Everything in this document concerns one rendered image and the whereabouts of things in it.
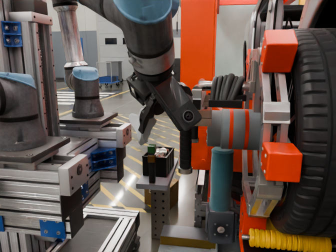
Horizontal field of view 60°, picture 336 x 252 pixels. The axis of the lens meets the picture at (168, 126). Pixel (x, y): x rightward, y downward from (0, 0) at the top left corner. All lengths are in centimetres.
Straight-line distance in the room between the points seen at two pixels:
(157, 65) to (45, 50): 86
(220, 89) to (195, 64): 63
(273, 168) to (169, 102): 31
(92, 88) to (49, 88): 21
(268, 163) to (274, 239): 40
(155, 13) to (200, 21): 105
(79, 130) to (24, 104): 51
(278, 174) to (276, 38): 34
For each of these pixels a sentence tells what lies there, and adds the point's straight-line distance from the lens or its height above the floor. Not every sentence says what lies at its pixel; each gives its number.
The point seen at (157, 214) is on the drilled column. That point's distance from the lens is 185.
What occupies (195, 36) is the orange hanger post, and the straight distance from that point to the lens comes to 145.
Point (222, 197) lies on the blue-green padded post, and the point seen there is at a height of 55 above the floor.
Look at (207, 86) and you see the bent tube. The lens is 95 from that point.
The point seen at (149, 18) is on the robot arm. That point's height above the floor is 114.
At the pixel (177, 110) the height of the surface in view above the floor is 100.
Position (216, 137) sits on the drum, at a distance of 98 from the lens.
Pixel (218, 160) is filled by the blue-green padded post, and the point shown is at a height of 70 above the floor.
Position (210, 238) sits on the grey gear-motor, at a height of 26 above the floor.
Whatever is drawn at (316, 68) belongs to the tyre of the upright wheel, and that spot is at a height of 107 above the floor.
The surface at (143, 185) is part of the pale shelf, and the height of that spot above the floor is 44.
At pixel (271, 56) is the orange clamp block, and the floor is 109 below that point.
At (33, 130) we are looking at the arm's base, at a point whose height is 87.
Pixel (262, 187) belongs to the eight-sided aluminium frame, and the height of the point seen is 76.
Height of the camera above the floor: 109
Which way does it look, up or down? 13 degrees down
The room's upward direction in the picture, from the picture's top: straight up
